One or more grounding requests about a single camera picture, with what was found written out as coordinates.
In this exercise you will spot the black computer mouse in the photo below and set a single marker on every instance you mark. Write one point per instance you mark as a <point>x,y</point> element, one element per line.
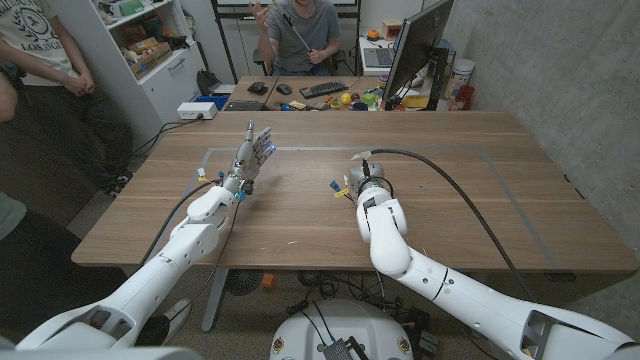
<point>284,89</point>

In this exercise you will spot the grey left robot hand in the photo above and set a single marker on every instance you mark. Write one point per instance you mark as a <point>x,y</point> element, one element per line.
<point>247,160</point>

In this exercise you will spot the red cup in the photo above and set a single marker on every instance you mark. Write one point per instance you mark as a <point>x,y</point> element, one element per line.
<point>467,93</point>

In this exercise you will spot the bare forearm of near person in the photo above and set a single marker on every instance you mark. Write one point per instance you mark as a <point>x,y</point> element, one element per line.
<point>6,100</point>

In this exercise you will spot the green toy cube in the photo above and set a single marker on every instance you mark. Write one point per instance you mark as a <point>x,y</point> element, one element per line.
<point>369,98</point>

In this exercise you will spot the flat dark keyboard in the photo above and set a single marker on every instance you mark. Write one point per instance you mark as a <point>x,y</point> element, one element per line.
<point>244,106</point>

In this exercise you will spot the black computer monitor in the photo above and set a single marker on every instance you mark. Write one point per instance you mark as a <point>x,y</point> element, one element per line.
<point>417,45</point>

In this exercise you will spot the orange block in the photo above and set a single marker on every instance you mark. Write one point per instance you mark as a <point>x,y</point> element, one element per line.
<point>268,280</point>

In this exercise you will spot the black keyboard with red trim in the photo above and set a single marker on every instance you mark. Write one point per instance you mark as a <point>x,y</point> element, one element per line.
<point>324,89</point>

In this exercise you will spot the black electronics module on torso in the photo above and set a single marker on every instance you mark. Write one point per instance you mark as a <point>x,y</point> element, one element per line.
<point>345,350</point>

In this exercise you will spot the white shelf cabinet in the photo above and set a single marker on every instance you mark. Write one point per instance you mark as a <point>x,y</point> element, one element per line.
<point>165,85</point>

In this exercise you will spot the yellow ball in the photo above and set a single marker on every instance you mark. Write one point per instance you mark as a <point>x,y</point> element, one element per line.
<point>346,98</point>

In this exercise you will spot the open grey laptop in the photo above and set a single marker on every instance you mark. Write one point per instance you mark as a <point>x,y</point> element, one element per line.
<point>380,56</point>

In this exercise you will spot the near person in teal shirt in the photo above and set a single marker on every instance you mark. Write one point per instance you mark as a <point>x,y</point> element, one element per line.
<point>40,275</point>

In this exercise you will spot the yellow tray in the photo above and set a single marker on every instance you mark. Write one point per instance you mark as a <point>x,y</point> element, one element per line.
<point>416,101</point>

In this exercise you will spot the standing person in white T-shirt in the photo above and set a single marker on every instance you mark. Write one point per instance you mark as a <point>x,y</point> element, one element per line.
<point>35,30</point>

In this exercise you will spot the blue storage bin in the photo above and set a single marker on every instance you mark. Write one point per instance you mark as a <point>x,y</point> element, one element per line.
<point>212,101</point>

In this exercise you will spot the thin metal stick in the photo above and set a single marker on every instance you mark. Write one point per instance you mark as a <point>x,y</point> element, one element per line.
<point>295,29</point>

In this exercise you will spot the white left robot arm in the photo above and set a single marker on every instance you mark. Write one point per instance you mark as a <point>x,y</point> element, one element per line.
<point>165,265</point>

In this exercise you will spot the white power strip box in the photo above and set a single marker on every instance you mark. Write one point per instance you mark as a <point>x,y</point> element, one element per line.
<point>196,110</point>

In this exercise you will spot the wooden back desk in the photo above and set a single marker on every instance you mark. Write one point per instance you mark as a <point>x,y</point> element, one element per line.
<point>270,100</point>

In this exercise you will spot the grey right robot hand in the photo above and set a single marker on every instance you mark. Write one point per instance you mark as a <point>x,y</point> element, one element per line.
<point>356,177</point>

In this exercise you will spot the white plastic bucket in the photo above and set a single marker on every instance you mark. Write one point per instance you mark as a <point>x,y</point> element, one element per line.
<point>462,72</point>

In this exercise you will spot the black bag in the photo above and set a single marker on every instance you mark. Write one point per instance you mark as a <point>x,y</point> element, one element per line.
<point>207,81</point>

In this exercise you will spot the orange and white box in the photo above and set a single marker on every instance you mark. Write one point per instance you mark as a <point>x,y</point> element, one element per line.
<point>391,28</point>

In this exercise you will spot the white robot torso base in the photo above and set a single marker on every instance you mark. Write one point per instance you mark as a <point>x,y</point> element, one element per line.
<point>345,322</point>

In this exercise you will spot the seated person in grey shirt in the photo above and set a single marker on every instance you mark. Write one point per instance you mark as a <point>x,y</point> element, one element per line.
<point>305,30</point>

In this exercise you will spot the cardboard box on shelf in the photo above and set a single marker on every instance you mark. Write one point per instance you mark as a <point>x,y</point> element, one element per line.
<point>151,59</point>

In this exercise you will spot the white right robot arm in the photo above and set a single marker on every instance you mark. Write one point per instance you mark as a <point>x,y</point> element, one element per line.
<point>475,300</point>

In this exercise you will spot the black pouch on desk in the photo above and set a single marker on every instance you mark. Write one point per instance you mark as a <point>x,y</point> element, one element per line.
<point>258,88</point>

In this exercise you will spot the round black floor fan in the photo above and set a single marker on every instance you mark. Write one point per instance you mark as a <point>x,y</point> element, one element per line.
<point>243,281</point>

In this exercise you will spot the grey table leg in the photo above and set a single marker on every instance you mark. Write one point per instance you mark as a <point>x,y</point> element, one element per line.
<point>215,300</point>

